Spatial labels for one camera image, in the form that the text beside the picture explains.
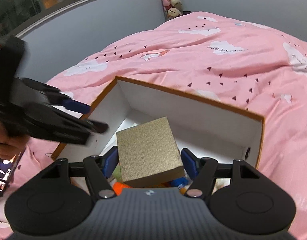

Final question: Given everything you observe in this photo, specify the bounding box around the blue orange plush doll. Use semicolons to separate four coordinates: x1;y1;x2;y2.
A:
164;177;192;195

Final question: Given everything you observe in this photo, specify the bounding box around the smartphone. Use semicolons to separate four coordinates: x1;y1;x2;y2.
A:
0;150;25;197

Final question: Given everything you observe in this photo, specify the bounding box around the orange cardboard box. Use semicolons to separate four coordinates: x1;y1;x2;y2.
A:
52;77;264;167

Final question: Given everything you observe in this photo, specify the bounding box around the pink green pompom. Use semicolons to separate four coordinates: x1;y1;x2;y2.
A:
111;165;123;183

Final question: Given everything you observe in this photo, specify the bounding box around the person left hand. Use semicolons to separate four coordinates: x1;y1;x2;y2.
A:
0;122;29;160

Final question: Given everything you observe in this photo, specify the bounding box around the gold glitter box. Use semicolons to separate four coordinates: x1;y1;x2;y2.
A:
116;117;184;187

